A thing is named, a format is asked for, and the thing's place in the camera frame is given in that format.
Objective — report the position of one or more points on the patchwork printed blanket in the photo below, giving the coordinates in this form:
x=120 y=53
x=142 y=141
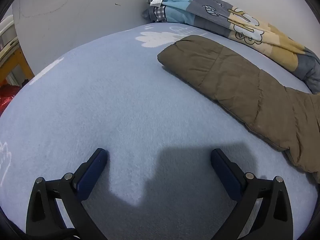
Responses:
x=200 y=12

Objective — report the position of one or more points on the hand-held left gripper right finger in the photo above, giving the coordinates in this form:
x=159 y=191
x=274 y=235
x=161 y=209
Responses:
x=226 y=175

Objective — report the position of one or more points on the brown quilted puffer jacket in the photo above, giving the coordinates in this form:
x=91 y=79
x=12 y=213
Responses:
x=237 y=80

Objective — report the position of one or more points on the yellow wooden furniture frame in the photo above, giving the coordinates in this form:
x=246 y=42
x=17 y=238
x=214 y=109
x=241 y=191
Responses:
x=21 y=60

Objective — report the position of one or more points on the light blue cloud-print bed sheet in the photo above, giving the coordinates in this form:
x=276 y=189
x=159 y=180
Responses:
x=100 y=92

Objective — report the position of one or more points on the white appliance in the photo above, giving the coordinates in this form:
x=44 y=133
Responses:
x=7 y=27

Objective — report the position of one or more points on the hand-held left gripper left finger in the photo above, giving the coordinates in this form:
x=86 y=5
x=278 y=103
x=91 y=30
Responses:
x=91 y=175

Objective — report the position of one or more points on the shiny red bag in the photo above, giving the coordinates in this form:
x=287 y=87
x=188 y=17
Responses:
x=7 y=97

